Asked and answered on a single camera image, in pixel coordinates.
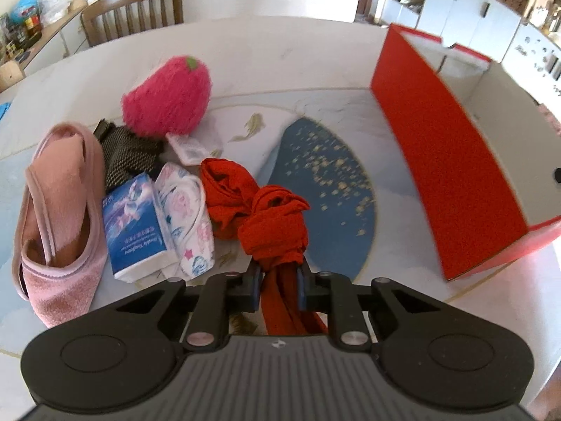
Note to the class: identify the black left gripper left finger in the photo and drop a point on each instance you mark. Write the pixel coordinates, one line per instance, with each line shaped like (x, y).
(222, 295)

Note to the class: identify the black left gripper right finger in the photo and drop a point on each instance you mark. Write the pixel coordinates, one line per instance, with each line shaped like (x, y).
(338, 298)

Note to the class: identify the red knotted cloth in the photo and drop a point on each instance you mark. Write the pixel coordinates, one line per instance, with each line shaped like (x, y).
(269, 224)

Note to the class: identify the cartoon patterned face mask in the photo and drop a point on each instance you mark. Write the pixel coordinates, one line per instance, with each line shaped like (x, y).
(182, 198)

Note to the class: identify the blue tissue packet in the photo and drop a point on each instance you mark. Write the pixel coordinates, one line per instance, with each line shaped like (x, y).
(138, 239)

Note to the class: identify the small clear plastic packet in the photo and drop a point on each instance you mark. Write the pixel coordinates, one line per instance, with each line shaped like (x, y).
(189, 151)

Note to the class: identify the black dotted mesh cloth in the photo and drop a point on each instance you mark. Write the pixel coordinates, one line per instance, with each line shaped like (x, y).
(127, 155)

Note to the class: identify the pink fabric slipper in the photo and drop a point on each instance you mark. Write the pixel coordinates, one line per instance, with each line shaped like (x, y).
(59, 246)

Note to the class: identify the pink strawberry plush toy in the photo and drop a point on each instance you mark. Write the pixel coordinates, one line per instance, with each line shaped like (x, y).
(172, 100)

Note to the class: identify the red and white cardboard box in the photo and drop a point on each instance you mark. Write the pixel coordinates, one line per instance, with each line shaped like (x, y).
(484, 159)

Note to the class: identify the blue glove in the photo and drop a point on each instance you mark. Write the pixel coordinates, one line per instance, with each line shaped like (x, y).
(4, 107)

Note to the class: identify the brown wooden chair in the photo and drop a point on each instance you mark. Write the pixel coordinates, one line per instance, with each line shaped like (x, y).
(107, 20)

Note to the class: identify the white kitchen cabinet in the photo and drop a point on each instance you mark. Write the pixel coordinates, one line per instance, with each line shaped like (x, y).
(492, 29)

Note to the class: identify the white sideboard with clutter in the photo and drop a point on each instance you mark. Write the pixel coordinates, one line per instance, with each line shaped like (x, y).
(56, 42)

